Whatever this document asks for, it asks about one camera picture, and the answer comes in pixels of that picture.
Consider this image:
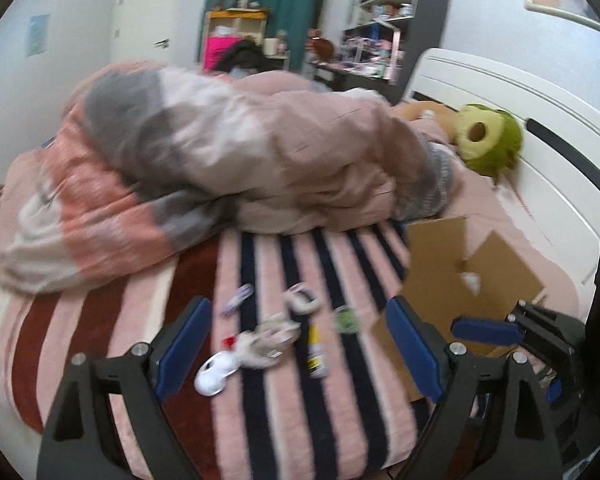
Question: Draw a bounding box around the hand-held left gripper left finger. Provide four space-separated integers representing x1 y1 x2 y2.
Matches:
36 296 213 480

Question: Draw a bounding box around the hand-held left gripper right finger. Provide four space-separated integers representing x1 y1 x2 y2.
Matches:
384 296 566 480

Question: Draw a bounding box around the white fluffy plush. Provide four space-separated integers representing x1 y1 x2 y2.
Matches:
194 350 241 397

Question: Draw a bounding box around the cardboard box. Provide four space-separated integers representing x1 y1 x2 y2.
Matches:
370 216 548 403

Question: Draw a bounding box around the white cat plush keychain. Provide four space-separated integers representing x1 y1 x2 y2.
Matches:
222 312 302 368

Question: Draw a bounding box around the green small packet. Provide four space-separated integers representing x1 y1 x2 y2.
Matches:
332 305 363 333

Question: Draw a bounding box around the yellow black tube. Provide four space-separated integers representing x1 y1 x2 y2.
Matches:
305 324 331 380

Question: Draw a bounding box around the striped blanket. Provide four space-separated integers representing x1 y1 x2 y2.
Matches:
0 220 481 480

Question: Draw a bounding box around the green plush toy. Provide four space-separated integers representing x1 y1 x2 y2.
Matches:
455 103 526 178

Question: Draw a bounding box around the pink grey duvet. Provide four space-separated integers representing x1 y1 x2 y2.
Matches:
0 60 461 296

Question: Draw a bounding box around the brown bear plush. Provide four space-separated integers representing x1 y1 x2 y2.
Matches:
392 100 461 136

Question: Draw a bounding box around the white headboard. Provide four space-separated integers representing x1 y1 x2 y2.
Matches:
402 47 600 286

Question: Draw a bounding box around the dark desk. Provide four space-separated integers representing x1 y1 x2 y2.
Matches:
310 62 406 103

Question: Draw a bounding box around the pink bag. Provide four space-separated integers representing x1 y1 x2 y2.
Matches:
203 35 241 73

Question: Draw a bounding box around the black cloth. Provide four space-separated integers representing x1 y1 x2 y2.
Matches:
215 40 266 72

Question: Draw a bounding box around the brown round object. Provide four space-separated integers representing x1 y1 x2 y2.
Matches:
307 37 337 63

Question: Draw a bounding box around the shelf unit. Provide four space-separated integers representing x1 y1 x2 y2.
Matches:
340 0 453 86

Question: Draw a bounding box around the wooden cabinet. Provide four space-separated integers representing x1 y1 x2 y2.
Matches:
202 9 271 61

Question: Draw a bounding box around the white door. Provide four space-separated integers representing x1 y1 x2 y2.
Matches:
111 0 186 68

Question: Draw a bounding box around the light blue wall poster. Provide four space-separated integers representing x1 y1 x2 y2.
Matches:
27 14 50 57

